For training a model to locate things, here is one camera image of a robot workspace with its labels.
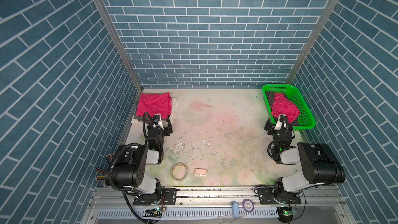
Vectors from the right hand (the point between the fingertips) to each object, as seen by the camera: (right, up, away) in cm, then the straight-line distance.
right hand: (277, 118), depth 90 cm
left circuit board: (-67, -42, -18) cm, 81 cm away
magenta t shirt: (-73, +8, +14) cm, 75 cm away
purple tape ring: (-20, -38, -17) cm, 46 cm away
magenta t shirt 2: (+9, +8, +12) cm, 17 cm away
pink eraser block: (-44, -27, -9) cm, 52 cm away
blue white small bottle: (-29, -38, -22) cm, 52 cm away
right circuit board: (-5, -42, -19) cm, 46 cm away
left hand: (-68, -1, +1) cm, 68 cm away
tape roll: (-56, -27, -7) cm, 63 cm away
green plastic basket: (+22, -1, +7) cm, 23 cm away
